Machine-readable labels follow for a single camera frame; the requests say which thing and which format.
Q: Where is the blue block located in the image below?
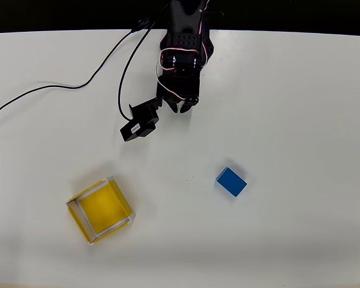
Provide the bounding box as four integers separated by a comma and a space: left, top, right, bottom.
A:
215, 166, 248, 199

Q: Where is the red white wrist servo wire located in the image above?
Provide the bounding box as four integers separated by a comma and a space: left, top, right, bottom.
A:
155, 47, 200, 103

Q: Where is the yellow open box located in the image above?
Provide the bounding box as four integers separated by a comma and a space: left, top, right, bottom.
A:
65, 176, 136, 247

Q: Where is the black camera cable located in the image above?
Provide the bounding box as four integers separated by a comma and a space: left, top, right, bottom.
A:
0, 18, 161, 124

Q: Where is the black webcam with mount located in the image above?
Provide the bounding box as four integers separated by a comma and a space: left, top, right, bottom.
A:
119, 97, 163, 143

